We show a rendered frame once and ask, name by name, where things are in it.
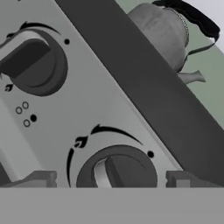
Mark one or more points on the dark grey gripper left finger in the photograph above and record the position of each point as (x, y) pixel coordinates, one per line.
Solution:
(40, 179)

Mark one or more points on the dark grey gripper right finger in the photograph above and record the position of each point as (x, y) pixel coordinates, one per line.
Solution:
(179, 179)

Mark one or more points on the dark grey hob knob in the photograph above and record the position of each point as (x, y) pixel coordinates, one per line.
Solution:
(119, 169)
(32, 65)

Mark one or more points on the grey hob with control panel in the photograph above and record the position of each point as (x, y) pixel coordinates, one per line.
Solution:
(122, 96)

